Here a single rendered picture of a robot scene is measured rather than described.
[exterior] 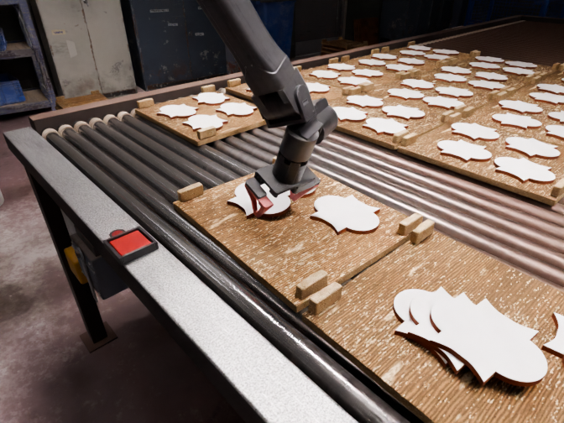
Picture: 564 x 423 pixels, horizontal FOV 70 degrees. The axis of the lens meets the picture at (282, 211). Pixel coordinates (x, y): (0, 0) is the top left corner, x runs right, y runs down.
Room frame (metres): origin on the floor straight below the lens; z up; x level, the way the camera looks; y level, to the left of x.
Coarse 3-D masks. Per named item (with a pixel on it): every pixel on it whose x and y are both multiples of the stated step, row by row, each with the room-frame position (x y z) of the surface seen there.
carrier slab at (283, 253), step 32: (224, 192) 0.80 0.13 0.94; (320, 192) 0.80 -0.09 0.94; (352, 192) 0.80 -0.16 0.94; (224, 224) 0.67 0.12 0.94; (256, 224) 0.67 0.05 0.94; (288, 224) 0.67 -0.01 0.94; (320, 224) 0.67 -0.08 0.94; (384, 224) 0.67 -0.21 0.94; (256, 256) 0.57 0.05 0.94; (288, 256) 0.57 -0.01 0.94; (320, 256) 0.57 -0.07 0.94; (352, 256) 0.57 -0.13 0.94; (288, 288) 0.48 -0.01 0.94
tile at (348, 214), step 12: (324, 204) 0.73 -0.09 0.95; (336, 204) 0.73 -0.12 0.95; (348, 204) 0.73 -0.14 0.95; (360, 204) 0.73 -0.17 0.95; (312, 216) 0.68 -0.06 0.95; (324, 216) 0.68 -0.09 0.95; (336, 216) 0.68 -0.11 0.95; (348, 216) 0.68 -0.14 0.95; (360, 216) 0.68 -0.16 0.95; (372, 216) 0.68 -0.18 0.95; (336, 228) 0.64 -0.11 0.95; (348, 228) 0.64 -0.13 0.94; (360, 228) 0.64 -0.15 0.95; (372, 228) 0.64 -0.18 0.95
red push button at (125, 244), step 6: (132, 234) 0.64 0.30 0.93; (138, 234) 0.64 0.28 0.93; (114, 240) 0.62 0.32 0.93; (120, 240) 0.62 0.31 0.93; (126, 240) 0.62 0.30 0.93; (132, 240) 0.62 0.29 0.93; (138, 240) 0.62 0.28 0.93; (144, 240) 0.62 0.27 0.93; (114, 246) 0.60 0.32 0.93; (120, 246) 0.60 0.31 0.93; (126, 246) 0.60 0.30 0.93; (132, 246) 0.60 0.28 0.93; (138, 246) 0.60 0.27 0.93; (120, 252) 0.59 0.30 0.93; (126, 252) 0.59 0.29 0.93
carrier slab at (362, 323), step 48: (432, 240) 0.61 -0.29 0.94; (384, 288) 0.48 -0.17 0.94; (432, 288) 0.48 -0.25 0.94; (480, 288) 0.48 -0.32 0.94; (528, 288) 0.48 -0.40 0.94; (336, 336) 0.39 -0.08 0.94; (384, 336) 0.39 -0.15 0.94; (384, 384) 0.31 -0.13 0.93; (432, 384) 0.31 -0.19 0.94; (480, 384) 0.31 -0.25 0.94
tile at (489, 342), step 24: (432, 312) 0.40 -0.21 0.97; (456, 312) 0.40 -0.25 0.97; (480, 312) 0.40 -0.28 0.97; (456, 336) 0.36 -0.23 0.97; (480, 336) 0.36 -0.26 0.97; (504, 336) 0.36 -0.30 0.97; (528, 336) 0.36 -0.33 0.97; (480, 360) 0.32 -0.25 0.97; (504, 360) 0.32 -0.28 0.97; (528, 360) 0.32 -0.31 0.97; (528, 384) 0.29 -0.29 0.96
